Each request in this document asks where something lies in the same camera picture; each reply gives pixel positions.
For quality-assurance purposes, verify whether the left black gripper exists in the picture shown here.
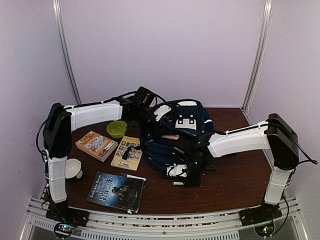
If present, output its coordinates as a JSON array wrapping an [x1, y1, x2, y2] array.
[[132, 107, 170, 137]]

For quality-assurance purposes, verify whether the navy blue backpack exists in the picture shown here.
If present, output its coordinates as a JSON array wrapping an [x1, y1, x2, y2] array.
[[122, 99, 216, 176]]

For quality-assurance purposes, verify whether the yellow paperback book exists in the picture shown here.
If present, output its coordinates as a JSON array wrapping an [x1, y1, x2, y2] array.
[[110, 136, 142, 171]]

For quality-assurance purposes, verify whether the purple capped white marker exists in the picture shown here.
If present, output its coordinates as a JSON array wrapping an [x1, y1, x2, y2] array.
[[120, 173, 148, 182]]

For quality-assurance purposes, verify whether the orange comic paperback book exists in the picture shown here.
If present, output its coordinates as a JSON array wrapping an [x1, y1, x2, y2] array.
[[75, 130, 118, 162]]

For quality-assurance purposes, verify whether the dark Wuthering Heights book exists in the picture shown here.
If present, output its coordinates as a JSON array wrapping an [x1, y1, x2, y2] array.
[[86, 172, 145, 214]]

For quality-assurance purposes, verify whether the red capped white marker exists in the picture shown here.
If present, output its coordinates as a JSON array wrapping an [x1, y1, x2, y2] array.
[[172, 181, 184, 186]]

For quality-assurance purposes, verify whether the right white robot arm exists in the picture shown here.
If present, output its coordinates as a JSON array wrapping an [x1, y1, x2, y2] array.
[[166, 113, 319, 221]]

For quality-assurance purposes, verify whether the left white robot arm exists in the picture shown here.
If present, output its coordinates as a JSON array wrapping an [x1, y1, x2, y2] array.
[[36, 86, 165, 222]]

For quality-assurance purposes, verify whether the lime green plastic bowl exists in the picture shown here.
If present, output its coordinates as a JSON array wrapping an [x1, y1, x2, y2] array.
[[106, 120, 128, 139]]

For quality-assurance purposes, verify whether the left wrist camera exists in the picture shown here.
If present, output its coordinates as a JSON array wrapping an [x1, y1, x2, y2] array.
[[153, 104, 172, 122]]

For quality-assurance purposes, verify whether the front aluminium rail frame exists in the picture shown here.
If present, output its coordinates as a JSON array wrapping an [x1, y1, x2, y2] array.
[[17, 197, 310, 240]]

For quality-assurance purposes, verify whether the right corner aluminium post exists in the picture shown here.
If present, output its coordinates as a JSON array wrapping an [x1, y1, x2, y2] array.
[[242, 0, 274, 114]]

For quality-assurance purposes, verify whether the corner aluminium post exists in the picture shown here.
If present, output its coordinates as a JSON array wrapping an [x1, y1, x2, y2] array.
[[242, 0, 274, 114], [52, 0, 82, 105]]

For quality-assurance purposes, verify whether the left corner aluminium post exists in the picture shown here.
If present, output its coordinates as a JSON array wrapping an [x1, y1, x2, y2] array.
[[52, 0, 82, 105]]

